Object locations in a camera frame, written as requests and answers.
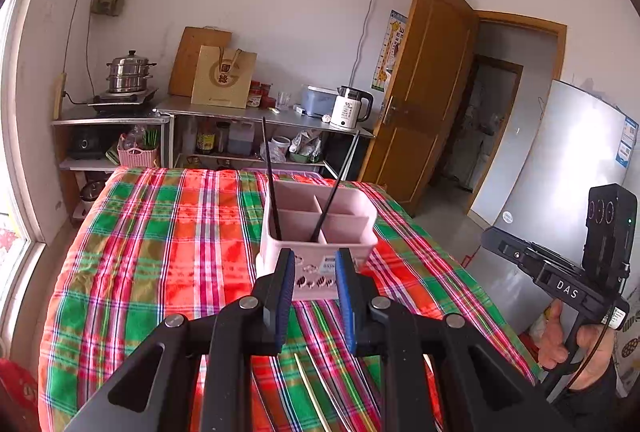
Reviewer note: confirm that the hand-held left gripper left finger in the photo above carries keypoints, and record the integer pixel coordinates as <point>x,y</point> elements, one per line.
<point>282,302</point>

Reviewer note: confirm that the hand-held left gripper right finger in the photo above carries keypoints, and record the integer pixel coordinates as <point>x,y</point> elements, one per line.
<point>345,302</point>

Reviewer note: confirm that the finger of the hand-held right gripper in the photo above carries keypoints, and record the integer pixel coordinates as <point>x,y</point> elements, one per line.
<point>505,244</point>

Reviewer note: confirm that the pink divided plastic basket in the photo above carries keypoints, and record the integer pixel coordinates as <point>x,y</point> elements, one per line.
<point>361,232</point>

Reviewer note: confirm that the light wooden chopstick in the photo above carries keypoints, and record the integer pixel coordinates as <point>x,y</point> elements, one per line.
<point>327,387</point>

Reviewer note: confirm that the long black chopstick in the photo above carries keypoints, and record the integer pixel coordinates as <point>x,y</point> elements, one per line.
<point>327,207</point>
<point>270,171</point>

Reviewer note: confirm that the person's right forearm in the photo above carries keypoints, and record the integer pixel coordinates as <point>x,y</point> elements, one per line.
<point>595,407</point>

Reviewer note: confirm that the person's right hand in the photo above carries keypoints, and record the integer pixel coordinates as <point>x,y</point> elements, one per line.
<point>552,342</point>

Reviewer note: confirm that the silver refrigerator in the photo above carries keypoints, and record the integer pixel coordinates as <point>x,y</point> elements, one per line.
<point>555,151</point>

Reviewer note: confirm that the plaid blanket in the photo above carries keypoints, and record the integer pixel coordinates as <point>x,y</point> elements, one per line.
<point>150,262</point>

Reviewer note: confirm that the white plastic tub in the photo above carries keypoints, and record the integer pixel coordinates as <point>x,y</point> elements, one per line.
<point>280,149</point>

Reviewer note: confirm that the crumpled plastic bags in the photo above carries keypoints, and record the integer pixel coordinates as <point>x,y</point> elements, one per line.
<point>306,146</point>

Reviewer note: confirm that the wooden door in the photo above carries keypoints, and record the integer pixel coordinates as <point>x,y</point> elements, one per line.
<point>425,101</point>

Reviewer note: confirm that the cooking oil bottle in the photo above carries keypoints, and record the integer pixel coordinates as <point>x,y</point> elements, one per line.
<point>205,139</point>

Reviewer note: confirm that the white electric kettle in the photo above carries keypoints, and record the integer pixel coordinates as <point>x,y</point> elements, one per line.
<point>347,111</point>

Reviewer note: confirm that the steel kitchen table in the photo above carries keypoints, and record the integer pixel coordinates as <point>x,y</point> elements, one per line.
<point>240,114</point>

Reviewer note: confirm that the clear drinking glass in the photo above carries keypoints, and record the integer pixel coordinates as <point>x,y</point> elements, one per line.
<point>284,100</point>

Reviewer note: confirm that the clear plastic storage box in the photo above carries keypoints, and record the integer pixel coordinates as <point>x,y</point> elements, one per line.
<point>317,101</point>

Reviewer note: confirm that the small pink woven basket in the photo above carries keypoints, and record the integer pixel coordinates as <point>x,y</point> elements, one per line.
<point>137,156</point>

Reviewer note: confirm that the red jars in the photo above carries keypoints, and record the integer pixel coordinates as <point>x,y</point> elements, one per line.
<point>259,94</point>

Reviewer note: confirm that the rice cooker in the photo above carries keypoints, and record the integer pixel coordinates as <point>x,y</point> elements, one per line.
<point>92,197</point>

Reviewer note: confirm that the tan paper bag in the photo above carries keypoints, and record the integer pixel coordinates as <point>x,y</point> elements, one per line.
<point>222,79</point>

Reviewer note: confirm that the black induction cooker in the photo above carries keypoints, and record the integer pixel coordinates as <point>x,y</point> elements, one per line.
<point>122,101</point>

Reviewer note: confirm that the wooden cutting board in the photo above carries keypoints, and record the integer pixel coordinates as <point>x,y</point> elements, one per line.
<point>185,61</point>

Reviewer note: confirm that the steel side rack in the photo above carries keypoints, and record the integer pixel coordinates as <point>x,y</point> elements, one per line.
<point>100,117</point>

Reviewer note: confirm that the steel steamer pot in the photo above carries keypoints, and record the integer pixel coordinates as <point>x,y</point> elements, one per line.
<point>130,74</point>

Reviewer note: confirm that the red bag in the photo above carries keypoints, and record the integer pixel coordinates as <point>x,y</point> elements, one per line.
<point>17,392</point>

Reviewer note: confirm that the giraffe wall poster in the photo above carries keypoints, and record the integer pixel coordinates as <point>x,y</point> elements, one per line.
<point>387,56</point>

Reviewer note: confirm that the white window frame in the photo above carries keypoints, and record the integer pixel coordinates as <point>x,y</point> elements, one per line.
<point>20,192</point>

